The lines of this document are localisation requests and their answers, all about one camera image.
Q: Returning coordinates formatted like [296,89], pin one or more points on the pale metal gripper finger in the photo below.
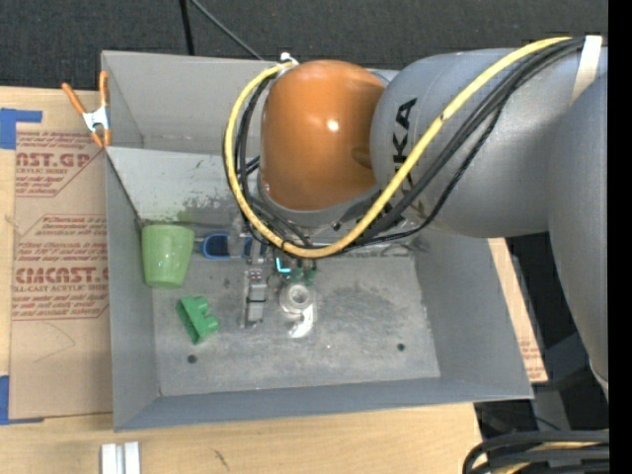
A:
[255,313]
[255,284]

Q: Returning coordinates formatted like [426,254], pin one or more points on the blue sunglasses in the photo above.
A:
[217,246]

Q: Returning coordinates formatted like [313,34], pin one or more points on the green toy block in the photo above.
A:
[197,320]

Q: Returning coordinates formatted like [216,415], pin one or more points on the green plastic cup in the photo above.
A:
[165,260]

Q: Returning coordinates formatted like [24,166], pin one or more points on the grey metal bin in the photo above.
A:
[345,363]

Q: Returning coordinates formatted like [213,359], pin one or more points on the brown cardboard board red print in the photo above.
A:
[59,343]

